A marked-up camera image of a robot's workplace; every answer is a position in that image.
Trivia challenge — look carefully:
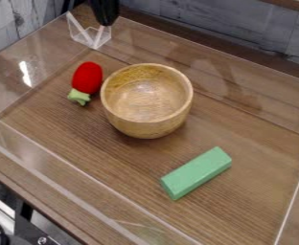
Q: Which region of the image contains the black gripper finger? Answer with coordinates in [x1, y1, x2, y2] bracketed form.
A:
[89, 0, 120, 26]

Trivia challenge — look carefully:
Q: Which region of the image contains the red felt strawberry toy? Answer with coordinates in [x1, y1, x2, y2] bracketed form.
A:
[68, 61, 104, 106]

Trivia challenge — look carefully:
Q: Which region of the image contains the light wooden bowl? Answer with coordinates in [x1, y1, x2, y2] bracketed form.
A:
[100, 63, 195, 139]

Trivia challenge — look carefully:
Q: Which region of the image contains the green rectangular block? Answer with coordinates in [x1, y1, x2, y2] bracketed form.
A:
[160, 146, 231, 200]

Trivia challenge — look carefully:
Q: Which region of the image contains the clear acrylic corner bracket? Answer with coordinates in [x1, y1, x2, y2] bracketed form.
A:
[66, 11, 111, 50]

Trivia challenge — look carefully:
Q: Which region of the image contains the clear acrylic tray wall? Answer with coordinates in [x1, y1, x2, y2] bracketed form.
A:
[0, 106, 299, 245]

